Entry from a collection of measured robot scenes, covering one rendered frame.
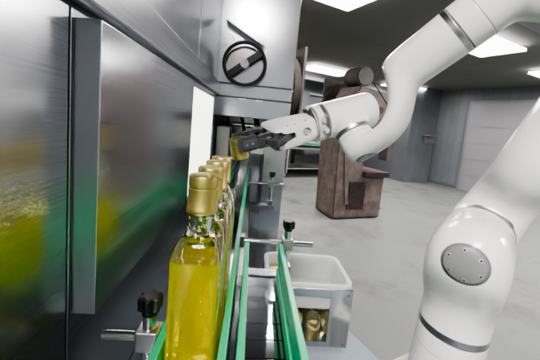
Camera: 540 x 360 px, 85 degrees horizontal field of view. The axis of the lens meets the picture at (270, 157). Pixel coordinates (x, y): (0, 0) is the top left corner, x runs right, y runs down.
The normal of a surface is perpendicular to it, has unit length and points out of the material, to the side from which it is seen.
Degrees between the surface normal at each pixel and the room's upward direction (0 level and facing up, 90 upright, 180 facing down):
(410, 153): 90
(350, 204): 90
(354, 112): 63
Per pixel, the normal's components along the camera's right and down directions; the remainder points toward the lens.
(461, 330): -0.47, 0.18
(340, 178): 0.36, 0.14
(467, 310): -0.44, 0.62
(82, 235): 0.05, 0.12
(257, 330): 0.09, -0.99
